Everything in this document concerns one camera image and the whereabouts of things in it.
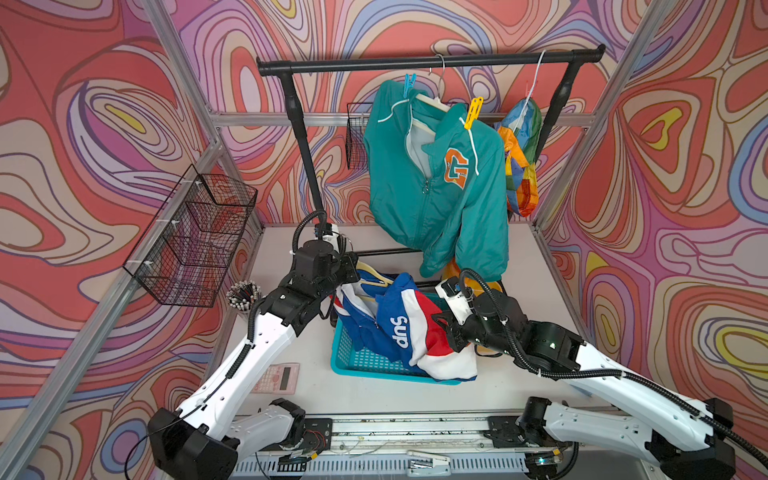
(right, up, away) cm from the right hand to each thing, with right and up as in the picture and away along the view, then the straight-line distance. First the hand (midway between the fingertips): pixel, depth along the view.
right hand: (438, 324), depth 68 cm
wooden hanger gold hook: (-13, +9, +4) cm, 16 cm away
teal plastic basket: (-23, -14, +16) cm, 31 cm away
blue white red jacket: (-9, 0, +6) cm, 11 cm away
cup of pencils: (-52, +5, +13) cm, 54 cm away
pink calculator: (-42, -18, +13) cm, 48 cm away
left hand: (-18, +16, +5) cm, 25 cm away
